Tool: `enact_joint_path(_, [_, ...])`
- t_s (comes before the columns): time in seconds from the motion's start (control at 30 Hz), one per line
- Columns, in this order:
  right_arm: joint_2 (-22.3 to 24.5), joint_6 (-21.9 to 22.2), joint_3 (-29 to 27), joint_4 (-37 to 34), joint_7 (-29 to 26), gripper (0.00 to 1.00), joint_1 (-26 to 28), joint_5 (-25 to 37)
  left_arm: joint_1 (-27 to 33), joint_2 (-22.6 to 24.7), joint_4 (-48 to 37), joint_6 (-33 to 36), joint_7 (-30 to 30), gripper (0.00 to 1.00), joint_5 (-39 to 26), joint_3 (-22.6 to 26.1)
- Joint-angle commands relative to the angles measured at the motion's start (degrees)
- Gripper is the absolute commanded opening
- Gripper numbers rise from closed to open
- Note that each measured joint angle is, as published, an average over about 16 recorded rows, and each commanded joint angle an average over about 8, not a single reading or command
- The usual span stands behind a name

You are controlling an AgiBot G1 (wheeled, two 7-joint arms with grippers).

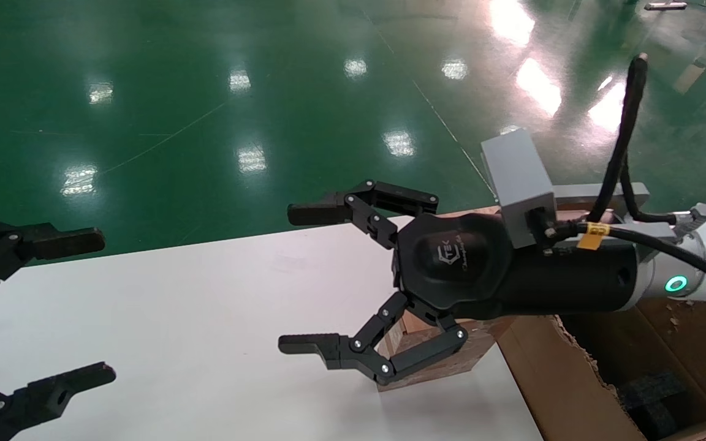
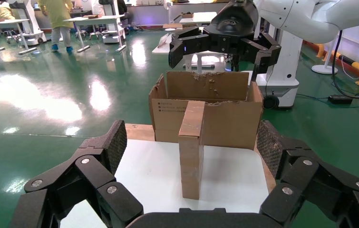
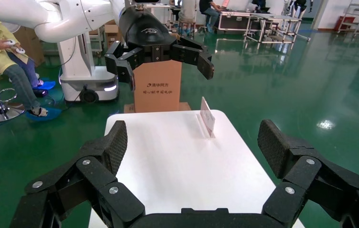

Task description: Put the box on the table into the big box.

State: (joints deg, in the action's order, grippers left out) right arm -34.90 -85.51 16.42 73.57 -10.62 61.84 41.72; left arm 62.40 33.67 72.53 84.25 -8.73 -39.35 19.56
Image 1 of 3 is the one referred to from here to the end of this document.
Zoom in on big open cardboard box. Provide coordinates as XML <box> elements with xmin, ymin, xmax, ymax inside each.
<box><xmin>497</xmin><ymin>199</ymin><xmax>706</xmax><ymax>441</ymax></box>

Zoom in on thick black sleeved cable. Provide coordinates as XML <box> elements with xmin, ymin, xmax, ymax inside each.
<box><xmin>586</xmin><ymin>52</ymin><xmax>650</xmax><ymax>225</ymax></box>

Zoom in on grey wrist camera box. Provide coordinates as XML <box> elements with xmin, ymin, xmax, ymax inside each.
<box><xmin>480</xmin><ymin>127</ymin><xmax>649</xmax><ymax>251</ymax></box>

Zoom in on thin black looped cable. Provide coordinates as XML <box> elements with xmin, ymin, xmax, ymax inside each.
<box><xmin>619</xmin><ymin>150</ymin><xmax>678</xmax><ymax>225</ymax></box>

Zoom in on black cable with yellow tag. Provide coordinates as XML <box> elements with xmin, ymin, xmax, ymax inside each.
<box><xmin>543</xmin><ymin>220</ymin><xmax>706</xmax><ymax>298</ymax></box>

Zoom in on black foam block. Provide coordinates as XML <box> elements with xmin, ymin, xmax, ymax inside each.
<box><xmin>621</xmin><ymin>369</ymin><xmax>692</xmax><ymax>441</ymax></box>

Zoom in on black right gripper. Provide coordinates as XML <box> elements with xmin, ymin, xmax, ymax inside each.
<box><xmin>278</xmin><ymin>179</ymin><xmax>639</xmax><ymax>386</ymax></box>

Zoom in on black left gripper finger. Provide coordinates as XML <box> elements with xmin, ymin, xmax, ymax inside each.
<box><xmin>0</xmin><ymin>219</ymin><xmax>106</xmax><ymax>307</ymax></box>
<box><xmin>0</xmin><ymin>361</ymin><xmax>117</xmax><ymax>441</ymax></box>

